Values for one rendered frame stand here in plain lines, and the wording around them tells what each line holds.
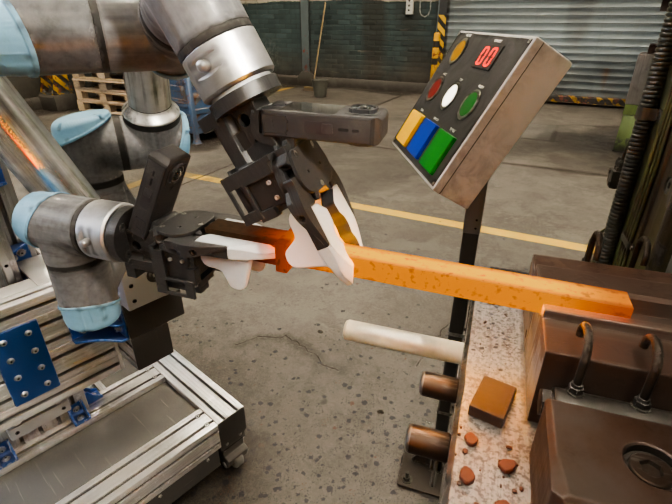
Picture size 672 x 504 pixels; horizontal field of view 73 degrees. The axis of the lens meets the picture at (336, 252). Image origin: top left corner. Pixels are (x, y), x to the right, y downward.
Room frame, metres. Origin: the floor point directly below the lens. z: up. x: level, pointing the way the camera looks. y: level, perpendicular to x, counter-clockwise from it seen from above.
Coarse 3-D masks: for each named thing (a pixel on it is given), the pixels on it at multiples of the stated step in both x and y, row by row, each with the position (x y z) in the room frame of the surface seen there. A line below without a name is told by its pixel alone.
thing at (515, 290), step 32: (224, 224) 0.47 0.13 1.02; (352, 256) 0.40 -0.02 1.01; (384, 256) 0.40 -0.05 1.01; (416, 256) 0.41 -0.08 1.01; (416, 288) 0.38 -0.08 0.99; (448, 288) 0.37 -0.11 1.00; (480, 288) 0.36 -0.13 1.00; (512, 288) 0.35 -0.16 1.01; (544, 288) 0.35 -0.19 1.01; (576, 288) 0.35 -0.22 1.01
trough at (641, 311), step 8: (632, 304) 0.34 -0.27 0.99; (640, 304) 0.34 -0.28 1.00; (648, 304) 0.34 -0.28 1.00; (656, 304) 0.34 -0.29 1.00; (664, 304) 0.34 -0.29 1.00; (640, 312) 0.34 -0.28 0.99; (648, 312) 0.34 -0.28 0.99; (656, 312) 0.34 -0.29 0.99; (664, 312) 0.34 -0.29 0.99; (648, 320) 0.33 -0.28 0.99; (656, 320) 0.33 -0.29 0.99; (664, 320) 0.33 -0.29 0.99
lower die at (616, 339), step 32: (544, 256) 0.47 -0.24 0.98; (608, 288) 0.38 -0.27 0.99; (640, 288) 0.38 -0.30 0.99; (544, 320) 0.32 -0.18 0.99; (576, 320) 0.32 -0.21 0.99; (608, 320) 0.31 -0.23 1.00; (640, 320) 0.31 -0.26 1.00; (544, 352) 0.29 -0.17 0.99; (576, 352) 0.28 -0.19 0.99; (608, 352) 0.28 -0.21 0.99; (640, 352) 0.28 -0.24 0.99; (544, 384) 0.28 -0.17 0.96; (608, 384) 0.27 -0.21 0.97; (640, 384) 0.26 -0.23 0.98
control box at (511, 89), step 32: (480, 32) 0.99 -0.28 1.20; (448, 64) 1.04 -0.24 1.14; (480, 64) 0.88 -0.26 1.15; (512, 64) 0.78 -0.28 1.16; (544, 64) 0.77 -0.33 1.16; (480, 96) 0.81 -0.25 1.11; (512, 96) 0.76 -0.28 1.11; (544, 96) 0.77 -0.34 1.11; (448, 128) 0.84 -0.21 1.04; (480, 128) 0.76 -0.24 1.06; (512, 128) 0.76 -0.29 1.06; (416, 160) 0.89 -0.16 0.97; (448, 160) 0.76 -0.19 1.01; (480, 160) 0.76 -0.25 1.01; (448, 192) 0.75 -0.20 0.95
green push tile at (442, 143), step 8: (440, 136) 0.84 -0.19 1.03; (448, 136) 0.81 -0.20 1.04; (432, 144) 0.85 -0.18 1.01; (440, 144) 0.81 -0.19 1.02; (448, 144) 0.79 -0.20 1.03; (432, 152) 0.82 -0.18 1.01; (440, 152) 0.79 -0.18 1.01; (424, 160) 0.83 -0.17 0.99; (432, 160) 0.80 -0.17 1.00; (440, 160) 0.78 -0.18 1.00; (424, 168) 0.82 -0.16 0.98; (432, 168) 0.78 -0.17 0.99
